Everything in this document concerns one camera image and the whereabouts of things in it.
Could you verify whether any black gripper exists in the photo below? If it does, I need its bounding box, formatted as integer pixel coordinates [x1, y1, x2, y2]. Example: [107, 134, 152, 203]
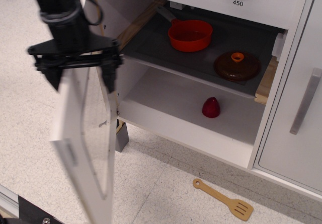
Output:
[27, 20, 122, 93]

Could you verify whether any white oven door with window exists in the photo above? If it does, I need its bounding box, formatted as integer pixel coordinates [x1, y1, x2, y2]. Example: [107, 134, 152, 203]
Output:
[51, 66, 117, 223]

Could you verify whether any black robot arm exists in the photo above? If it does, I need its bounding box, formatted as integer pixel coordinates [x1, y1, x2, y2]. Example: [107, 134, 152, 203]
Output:
[28, 0, 122, 93]

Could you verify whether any grey oven tray shelf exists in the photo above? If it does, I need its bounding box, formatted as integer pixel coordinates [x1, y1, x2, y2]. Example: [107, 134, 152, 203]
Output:
[123, 8, 283, 97]

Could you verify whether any grey cabinet leg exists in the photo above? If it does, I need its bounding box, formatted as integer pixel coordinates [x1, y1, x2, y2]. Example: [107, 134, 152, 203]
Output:
[115, 123, 129, 153]

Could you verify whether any orange toy saucepan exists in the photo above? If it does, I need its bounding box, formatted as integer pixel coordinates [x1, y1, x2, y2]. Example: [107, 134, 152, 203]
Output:
[156, 6, 213, 52]

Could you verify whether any red toy strawberry half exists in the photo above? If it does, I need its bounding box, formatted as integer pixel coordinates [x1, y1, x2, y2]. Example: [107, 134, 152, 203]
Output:
[202, 97, 220, 118]

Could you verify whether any white toy kitchen cabinet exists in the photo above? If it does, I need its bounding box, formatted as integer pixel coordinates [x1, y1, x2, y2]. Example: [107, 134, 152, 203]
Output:
[94, 0, 321, 200]

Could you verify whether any brown pot lid orange knob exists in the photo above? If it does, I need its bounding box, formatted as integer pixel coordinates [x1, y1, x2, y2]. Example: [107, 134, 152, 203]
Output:
[213, 51, 261, 82]

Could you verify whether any wooden slotted spatula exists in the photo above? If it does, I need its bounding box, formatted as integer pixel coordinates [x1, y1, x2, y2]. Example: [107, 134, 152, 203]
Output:
[193, 178, 254, 221]

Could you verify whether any white right cabinet door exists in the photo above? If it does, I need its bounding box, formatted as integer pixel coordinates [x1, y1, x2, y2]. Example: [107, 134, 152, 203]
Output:
[254, 0, 321, 194]

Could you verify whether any grey oven door handle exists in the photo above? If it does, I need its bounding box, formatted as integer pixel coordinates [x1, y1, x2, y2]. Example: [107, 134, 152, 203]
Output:
[52, 138, 77, 167]

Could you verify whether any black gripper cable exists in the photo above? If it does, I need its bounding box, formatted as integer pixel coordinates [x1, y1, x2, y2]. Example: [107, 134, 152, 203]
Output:
[80, 0, 104, 26]

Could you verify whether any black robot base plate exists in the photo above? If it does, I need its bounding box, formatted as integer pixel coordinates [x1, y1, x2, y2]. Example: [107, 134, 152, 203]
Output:
[18, 196, 63, 224]

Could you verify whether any silver cabinet door handle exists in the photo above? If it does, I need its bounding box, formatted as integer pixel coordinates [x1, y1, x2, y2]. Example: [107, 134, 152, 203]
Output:
[290, 68, 321, 135]

